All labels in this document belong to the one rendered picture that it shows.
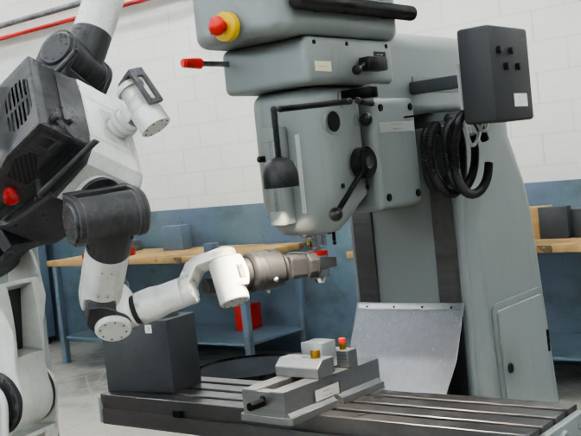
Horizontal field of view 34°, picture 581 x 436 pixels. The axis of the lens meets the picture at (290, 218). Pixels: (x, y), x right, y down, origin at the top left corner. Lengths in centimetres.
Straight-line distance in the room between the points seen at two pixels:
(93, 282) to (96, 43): 55
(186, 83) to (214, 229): 125
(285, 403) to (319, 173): 49
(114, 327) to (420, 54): 99
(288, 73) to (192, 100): 615
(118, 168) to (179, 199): 638
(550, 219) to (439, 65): 349
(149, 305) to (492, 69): 90
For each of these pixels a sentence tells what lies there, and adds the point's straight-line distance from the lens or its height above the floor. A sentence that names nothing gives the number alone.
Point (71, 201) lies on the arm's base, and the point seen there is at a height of 144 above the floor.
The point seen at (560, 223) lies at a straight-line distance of 588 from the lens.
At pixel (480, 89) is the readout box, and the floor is 159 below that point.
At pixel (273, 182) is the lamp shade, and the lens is 192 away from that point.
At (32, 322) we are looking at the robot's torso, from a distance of 227.
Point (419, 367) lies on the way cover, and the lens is 243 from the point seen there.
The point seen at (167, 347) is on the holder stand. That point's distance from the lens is 246.
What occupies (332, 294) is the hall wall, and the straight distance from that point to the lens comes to 741.
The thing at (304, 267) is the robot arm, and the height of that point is 124.
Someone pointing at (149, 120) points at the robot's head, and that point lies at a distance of 198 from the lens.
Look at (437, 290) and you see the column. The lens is 246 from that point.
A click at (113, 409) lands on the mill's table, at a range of 259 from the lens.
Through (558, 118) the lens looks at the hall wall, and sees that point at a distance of 642.
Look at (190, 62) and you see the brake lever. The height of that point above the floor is 170.
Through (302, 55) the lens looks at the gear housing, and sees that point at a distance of 202.
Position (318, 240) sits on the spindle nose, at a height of 129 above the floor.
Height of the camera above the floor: 146
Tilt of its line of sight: 3 degrees down
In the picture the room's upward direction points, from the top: 6 degrees counter-clockwise
